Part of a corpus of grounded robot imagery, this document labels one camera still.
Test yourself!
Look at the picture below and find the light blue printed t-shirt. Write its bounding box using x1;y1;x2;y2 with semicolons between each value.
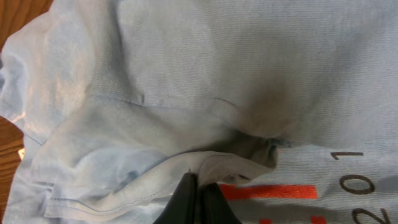
1;0;397;223

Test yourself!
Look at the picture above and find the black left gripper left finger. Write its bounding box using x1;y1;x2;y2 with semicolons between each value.
154;173;197;224

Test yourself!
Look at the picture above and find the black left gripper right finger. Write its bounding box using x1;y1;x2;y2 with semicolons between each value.
200;183;242;224

